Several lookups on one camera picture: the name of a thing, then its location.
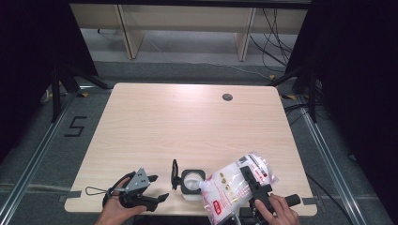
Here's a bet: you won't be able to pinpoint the grey tape strip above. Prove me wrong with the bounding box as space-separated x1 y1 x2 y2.
58 190 83 203

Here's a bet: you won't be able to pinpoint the black floor cable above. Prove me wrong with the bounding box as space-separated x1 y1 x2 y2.
306 172 355 225

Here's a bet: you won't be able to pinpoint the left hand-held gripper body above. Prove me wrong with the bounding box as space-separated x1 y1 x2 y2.
118 167 159 213

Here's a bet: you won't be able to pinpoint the beige wooden shelf unit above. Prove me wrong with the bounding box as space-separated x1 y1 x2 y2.
69 3 309 62

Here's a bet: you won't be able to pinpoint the glass jar with black lid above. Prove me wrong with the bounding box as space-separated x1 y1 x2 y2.
170 158 207 202

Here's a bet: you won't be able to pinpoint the black metal stand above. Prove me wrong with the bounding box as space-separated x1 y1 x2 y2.
50 62 111 123
267 67 318 123

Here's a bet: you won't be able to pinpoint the person's left hand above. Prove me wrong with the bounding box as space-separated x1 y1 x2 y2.
95 177 148 225

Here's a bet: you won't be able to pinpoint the red and white pouch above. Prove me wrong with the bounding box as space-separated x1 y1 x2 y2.
199 151 279 225

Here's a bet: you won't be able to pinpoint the bundle of black cables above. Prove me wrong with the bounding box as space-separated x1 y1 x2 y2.
248 7 297 74

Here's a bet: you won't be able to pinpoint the aluminium floor rail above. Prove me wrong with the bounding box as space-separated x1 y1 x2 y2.
295 95 369 225
0 92 78 225

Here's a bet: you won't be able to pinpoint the thin grey wire loop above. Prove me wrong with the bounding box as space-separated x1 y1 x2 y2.
84 186 110 197

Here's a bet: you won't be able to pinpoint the black floor cables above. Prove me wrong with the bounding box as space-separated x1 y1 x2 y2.
283 102 314 126

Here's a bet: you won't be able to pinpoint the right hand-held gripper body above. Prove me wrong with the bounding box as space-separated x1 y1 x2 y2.
238 184 302 225

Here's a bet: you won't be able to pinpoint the black curtain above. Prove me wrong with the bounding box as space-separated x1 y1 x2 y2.
285 0 398 225
0 0 99 163

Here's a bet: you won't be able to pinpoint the person's right hand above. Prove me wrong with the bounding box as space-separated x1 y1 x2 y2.
253 193 300 225

